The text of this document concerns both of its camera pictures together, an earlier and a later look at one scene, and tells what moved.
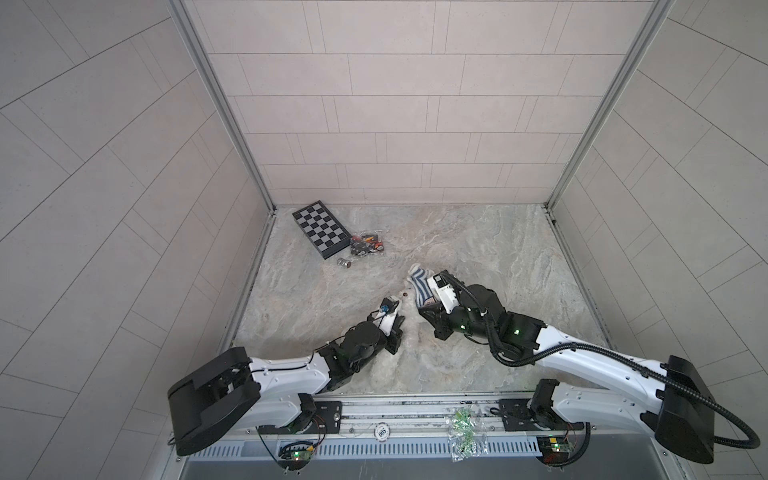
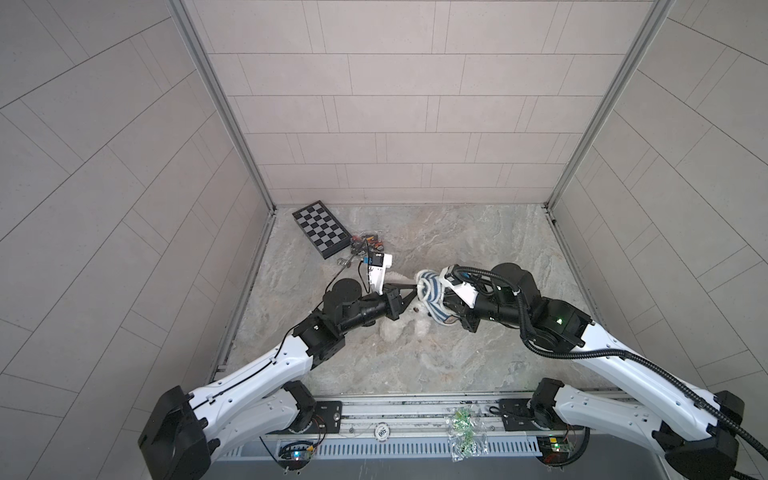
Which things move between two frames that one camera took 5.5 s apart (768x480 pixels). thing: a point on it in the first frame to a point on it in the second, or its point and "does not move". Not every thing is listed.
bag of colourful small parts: x=362 y=245 does not move
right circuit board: x=554 y=449 does not move
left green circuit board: x=295 y=455 does not move
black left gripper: x=391 y=340 to x=387 y=304
